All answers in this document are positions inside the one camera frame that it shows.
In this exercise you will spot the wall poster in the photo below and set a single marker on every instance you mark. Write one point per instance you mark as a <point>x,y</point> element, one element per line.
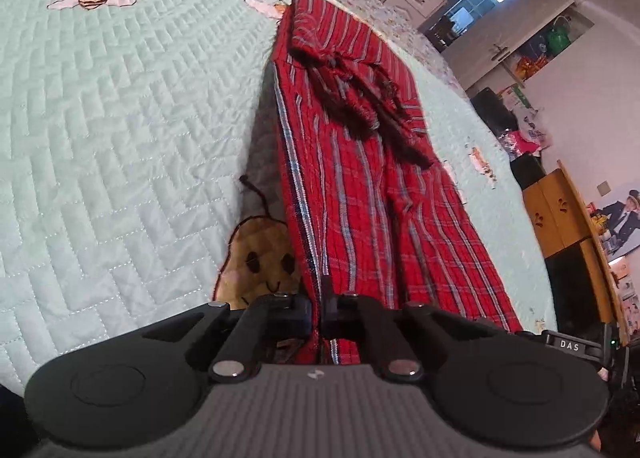
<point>620,223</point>

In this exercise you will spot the dark object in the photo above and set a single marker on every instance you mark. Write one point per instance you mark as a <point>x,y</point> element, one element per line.
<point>492,111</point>

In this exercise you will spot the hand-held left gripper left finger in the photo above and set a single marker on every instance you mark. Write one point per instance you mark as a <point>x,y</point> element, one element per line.
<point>295,318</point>

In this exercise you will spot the shelf of colourful packages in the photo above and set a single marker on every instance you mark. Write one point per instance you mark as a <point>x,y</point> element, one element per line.
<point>545,46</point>

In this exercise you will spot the red striped garment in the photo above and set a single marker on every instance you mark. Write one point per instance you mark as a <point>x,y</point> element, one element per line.
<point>350,178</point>

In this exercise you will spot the green and white box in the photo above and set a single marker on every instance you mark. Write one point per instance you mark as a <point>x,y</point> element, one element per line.
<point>517,96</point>

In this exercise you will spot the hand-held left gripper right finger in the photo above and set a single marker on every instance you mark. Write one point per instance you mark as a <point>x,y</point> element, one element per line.
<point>337,318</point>

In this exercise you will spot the white plastic bag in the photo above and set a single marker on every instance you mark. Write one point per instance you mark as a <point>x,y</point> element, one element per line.
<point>532,126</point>

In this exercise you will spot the white door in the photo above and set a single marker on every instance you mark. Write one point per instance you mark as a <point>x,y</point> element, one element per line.
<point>505,33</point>

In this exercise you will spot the mint quilted bee-print bed cover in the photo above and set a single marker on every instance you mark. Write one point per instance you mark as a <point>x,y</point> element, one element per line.
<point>125,138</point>

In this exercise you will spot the wall socket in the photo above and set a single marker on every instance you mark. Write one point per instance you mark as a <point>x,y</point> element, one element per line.
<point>605,188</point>

